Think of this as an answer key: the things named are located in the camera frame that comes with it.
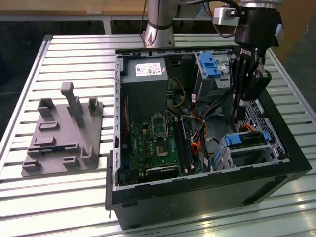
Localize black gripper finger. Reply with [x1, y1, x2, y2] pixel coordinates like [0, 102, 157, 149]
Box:
[240, 66, 272, 117]
[228, 58, 244, 123]

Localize black disk power wire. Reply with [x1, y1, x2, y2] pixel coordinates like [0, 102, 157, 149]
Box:
[197, 89, 239, 133]

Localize orange disk data wire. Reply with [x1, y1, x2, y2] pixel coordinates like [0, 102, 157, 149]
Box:
[190, 124, 255, 158]

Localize metal disk bay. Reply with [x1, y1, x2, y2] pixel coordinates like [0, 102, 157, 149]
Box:
[212, 133, 291, 171]

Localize black RAM slot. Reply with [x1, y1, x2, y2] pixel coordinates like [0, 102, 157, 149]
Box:
[172, 118, 186, 174]

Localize metal drive cage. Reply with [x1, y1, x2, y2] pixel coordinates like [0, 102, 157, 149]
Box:
[194, 50, 249, 106]

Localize blue drive cage latch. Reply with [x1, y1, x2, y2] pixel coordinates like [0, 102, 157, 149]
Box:
[199, 53, 222, 79]

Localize grey power supply unit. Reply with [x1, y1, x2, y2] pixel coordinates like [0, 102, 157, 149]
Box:
[120, 58, 170, 124]

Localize metal CPU socket cover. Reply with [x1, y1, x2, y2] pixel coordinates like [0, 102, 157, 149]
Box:
[150, 112, 170, 141]

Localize CPU socket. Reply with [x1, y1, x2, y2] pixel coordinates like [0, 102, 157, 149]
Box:
[154, 141, 171, 158]

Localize black graphics card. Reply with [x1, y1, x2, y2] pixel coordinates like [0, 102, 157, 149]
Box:
[144, 165, 181, 179]

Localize green motherboard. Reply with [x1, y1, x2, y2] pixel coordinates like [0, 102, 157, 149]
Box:
[120, 108, 205, 183]

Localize black open PC case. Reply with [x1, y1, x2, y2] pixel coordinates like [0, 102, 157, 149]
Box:
[105, 45, 313, 230]

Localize grey plastic parts rack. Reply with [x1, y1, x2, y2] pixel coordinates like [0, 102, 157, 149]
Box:
[21, 82, 104, 177]

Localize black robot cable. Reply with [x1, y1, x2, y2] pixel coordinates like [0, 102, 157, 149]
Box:
[202, 0, 244, 38]

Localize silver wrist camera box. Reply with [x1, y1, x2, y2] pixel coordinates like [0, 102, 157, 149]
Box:
[213, 7, 241, 26]

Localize yellow power wires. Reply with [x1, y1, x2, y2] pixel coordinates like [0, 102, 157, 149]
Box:
[166, 75, 186, 109]

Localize red thin wire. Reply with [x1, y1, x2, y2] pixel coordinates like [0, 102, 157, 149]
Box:
[124, 97, 131, 146]

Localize wooden bench with white frame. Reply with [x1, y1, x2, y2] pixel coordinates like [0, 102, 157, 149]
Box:
[0, 0, 215, 35]

